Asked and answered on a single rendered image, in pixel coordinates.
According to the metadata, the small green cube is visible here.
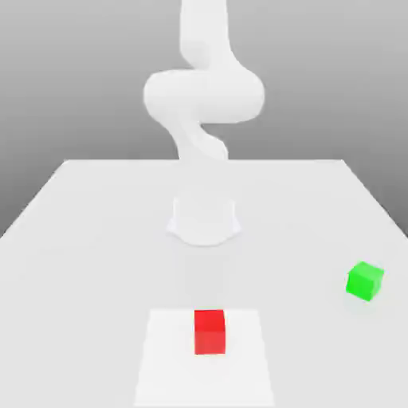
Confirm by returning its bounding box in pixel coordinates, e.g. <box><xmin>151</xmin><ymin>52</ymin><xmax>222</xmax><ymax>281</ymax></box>
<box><xmin>345</xmin><ymin>261</ymin><xmax>386</xmax><ymax>303</ymax></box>

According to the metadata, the small red cube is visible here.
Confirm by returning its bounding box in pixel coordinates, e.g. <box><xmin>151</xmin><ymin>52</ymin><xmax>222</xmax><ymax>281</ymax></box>
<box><xmin>194</xmin><ymin>308</ymin><xmax>226</xmax><ymax>355</ymax></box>

